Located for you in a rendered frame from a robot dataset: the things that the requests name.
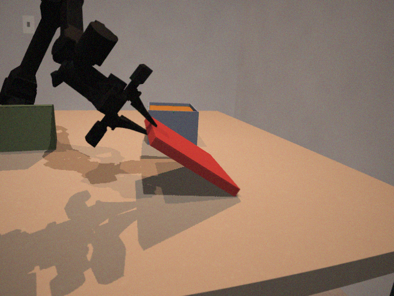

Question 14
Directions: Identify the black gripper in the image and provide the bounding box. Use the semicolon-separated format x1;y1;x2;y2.
81;64;157;147

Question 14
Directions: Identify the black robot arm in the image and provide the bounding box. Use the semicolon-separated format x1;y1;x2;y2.
0;0;127;119

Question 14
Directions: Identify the red lid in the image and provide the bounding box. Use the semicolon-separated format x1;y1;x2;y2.
144;117;240;197

